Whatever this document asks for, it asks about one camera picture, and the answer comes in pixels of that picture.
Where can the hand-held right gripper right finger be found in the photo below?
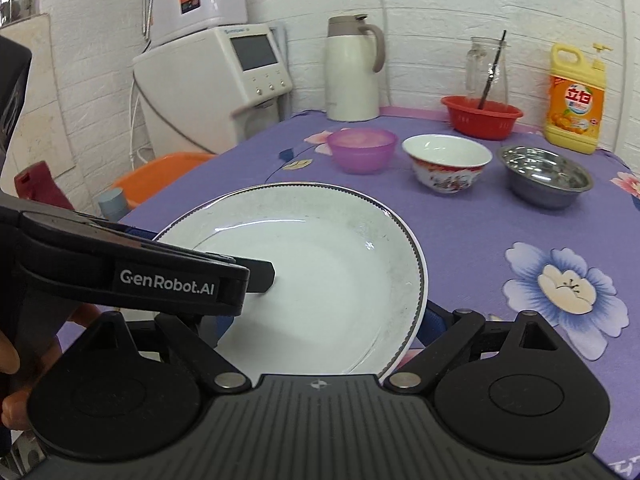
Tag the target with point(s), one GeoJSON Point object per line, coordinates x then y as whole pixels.
{"type": "Point", "coordinates": [433, 325]}

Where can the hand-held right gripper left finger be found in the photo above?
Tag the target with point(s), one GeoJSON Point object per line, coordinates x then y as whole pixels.
{"type": "Point", "coordinates": [190, 341]}

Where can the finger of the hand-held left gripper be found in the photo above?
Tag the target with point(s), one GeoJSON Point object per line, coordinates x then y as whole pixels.
{"type": "Point", "coordinates": [261, 277]}
{"type": "Point", "coordinates": [141, 234]}

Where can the white plate with dotted rim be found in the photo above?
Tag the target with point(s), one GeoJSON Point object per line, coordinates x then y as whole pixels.
{"type": "Point", "coordinates": [325, 280]}

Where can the white ceramic bowl red pattern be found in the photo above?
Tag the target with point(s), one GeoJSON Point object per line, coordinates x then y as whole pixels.
{"type": "Point", "coordinates": [445, 175]}

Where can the purple plastic bowl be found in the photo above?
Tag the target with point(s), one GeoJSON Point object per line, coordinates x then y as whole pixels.
{"type": "Point", "coordinates": [362, 152]}

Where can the stainless steel bowl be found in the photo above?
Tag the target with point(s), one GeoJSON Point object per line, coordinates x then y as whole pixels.
{"type": "Point", "coordinates": [545, 185]}

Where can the person's left hand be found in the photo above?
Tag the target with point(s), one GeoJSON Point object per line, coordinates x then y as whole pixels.
{"type": "Point", "coordinates": [9, 357]}

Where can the grey cup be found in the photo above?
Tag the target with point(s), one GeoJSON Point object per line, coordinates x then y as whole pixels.
{"type": "Point", "coordinates": [111, 204]}

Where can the orange plastic stool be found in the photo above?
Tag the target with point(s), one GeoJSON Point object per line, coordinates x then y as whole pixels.
{"type": "Point", "coordinates": [160, 175]}

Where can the purple floral tablecloth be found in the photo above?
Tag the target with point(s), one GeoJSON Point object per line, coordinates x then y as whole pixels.
{"type": "Point", "coordinates": [475, 250]}

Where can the dark red object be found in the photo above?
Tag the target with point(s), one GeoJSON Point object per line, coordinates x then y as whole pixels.
{"type": "Point", "coordinates": [42, 185]}

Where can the white appliance with screen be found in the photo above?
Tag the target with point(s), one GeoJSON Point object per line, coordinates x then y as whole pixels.
{"type": "Point", "coordinates": [200, 100]}

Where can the black device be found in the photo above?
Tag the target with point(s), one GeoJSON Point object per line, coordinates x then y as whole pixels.
{"type": "Point", "coordinates": [12, 90]}

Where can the red plastic basin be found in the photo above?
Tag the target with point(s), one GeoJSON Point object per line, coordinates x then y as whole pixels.
{"type": "Point", "coordinates": [482, 122]}

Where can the white thermos jug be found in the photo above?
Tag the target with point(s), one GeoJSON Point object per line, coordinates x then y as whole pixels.
{"type": "Point", "coordinates": [350, 75]}

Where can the white water purifier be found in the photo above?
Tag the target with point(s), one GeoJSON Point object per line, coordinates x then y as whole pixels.
{"type": "Point", "coordinates": [200, 0]}

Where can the clear glass jar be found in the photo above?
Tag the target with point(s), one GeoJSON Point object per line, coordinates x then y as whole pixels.
{"type": "Point", "coordinates": [475, 70]}

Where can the yellow detergent bottle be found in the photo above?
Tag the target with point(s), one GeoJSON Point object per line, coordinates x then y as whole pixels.
{"type": "Point", "coordinates": [575, 105]}

